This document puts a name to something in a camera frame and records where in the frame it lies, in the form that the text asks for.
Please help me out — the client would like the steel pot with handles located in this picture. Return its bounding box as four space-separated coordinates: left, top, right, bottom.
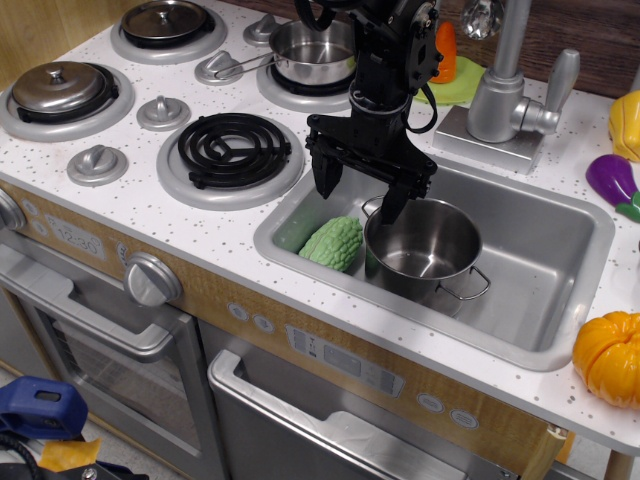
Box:
362 198 491 316

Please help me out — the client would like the green toy bitter gourd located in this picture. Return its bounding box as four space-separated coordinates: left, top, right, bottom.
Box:
298 216 363 272

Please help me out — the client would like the steel lid left burner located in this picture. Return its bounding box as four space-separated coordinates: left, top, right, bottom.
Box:
11 61 120 124

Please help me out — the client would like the yellow toy bell pepper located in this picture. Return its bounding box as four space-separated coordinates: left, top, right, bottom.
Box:
608 90 640 162

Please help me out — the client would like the blue clamp tool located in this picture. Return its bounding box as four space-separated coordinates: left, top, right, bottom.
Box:
1 376 88 440

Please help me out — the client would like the purple toy eggplant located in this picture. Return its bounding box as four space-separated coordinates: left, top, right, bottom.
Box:
585 154 639 223

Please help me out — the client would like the green toy lettuce leaf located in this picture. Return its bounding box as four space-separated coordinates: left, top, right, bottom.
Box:
427 56 485 106

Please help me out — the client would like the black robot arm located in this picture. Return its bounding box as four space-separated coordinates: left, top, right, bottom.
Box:
295 1 443 225

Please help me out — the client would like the grey sink basin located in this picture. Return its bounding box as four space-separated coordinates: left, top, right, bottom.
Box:
254 160 615 371

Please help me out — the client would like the orange toy carrot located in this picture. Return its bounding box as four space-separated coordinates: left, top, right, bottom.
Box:
431 21 457 84

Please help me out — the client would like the black coil burner front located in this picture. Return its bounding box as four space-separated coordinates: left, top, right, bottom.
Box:
177 113 292 190

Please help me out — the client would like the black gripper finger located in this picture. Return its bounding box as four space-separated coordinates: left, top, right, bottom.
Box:
312 152 343 199
380 184 412 225

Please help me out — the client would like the grey stove knob front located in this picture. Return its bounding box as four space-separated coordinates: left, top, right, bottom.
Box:
66 145 128 187

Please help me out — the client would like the grey stove knob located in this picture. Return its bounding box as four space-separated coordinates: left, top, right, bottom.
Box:
66 145 128 187
194 50 244 86
136 95 191 132
243 14 279 47

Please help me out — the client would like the grey stove knob middle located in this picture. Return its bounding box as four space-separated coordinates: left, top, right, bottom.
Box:
136 95 191 132

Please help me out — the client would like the grey stove knob far back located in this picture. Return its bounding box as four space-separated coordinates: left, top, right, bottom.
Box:
243 14 279 47

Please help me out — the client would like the silver toy faucet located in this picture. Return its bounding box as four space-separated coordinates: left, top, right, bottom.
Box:
434 1 580 174

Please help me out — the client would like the silver oven dial knob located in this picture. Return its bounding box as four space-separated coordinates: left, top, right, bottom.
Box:
123 252 183 307

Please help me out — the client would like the steel saucepan with handle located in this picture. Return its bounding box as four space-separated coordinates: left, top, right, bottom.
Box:
214 20 356 86

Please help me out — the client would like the silver oven door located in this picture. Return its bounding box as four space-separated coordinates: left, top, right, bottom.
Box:
1 236 227 479

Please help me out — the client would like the silver dial knob left edge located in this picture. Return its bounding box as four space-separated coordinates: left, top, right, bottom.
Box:
0 190 26 231

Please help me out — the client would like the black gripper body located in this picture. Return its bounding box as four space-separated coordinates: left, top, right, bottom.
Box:
306 105 437 199

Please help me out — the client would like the yellow tape piece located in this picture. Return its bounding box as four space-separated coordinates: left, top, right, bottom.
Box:
37 438 102 473

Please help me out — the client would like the silver hanging ladle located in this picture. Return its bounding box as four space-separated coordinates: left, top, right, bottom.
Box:
460 0 504 41

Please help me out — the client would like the silver dishwasher door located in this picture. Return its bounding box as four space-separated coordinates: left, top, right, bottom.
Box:
199 322 517 479

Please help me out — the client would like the orange toy pumpkin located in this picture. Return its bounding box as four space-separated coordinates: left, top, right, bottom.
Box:
572 311 639 410

